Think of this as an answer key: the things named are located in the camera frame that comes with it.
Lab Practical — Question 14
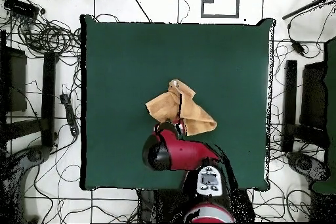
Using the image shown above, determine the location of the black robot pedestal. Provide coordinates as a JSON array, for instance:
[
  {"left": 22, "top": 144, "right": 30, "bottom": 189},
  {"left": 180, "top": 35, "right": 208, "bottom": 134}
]
[{"left": 137, "top": 189, "right": 190, "bottom": 223}]

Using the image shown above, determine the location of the black upright bar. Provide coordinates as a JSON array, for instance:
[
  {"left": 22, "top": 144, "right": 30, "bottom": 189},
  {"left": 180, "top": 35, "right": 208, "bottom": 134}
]
[
  {"left": 282, "top": 59, "right": 298, "bottom": 152},
  {"left": 41, "top": 51, "right": 57, "bottom": 148}
]

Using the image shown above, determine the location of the black power adapter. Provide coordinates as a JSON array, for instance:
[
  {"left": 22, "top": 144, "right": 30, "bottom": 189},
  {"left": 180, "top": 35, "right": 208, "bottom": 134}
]
[{"left": 287, "top": 22, "right": 306, "bottom": 56}]

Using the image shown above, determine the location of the black cable tangle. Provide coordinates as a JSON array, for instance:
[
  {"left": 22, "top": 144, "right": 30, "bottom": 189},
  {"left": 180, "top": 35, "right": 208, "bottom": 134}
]
[{"left": 15, "top": 16, "right": 82, "bottom": 58}]

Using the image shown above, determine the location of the grey rectangular frame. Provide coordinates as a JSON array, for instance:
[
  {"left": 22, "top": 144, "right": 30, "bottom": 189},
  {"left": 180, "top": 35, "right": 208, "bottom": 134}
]
[{"left": 201, "top": 0, "right": 240, "bottom": 19}]

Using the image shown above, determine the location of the orange terry towel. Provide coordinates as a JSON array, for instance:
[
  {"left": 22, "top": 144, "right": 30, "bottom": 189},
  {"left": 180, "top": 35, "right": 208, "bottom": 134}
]
[{"left": 144, "top": 78, "right": 218, "bottom": 137}]

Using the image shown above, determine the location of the long black cable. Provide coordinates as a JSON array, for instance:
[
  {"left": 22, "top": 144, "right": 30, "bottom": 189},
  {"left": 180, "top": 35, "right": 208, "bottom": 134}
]
[{"left": 122, "top": 0, "right": 152, "bottom": 23}]

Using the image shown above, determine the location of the black electronics box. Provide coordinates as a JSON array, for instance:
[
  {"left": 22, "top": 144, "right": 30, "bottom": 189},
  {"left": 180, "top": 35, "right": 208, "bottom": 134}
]
[{"left": 3, "top": 0, "right": 40, "bottom": 20}]

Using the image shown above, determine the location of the dark green table cloth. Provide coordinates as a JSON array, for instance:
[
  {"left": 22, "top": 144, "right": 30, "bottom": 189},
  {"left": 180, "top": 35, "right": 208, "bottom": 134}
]
[{"left": 79, "top": 14, "right": 276, "bottom": 192}]

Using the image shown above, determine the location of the black power strip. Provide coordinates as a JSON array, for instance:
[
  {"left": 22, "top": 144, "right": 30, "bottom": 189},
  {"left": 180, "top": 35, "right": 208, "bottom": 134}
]
[{"left": 59, "top": 93, "right": 80, "bottom": 137}]

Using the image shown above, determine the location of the dark flat panel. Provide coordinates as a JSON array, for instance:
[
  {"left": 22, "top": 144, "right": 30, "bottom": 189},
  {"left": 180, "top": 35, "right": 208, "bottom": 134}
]
[
  {"left": 300, "top": 60, "right": 330, "bottom": 130},
  {"left": 0, "top": 46, "right": 28, "bottom": 113}
]

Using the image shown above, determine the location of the black stand rod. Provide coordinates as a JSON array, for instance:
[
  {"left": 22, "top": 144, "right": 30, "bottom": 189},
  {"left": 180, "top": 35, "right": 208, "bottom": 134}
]
[{"left": 282, "top": 0, "right": 336, "bottom": 20}]

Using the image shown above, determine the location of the green cloth on side table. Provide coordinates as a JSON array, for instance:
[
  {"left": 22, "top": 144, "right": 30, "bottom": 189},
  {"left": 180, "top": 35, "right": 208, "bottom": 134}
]
[{"left": 312, "top": 37, "right": 336, "bottom": 194}]

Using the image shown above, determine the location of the grey stand base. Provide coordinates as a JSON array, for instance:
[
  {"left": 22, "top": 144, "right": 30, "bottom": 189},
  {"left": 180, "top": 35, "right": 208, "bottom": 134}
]
[
  {"left": 0, "top": 145, "right": 52, "bottom": 223},
  {"left": 285, "top": 151, "right": 331, "bottom": 183}
]

